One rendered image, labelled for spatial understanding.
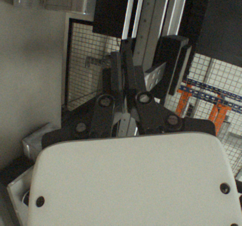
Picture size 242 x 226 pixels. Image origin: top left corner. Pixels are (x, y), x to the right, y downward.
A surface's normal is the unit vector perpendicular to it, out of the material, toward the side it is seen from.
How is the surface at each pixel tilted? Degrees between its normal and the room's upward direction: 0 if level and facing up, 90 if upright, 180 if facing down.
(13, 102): 0
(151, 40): 90
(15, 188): 0
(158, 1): 90
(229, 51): 90
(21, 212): 0
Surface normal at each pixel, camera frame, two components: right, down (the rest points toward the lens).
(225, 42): -0.43, 0.36
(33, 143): 0.16, -0.87
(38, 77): 0.89, 0.33
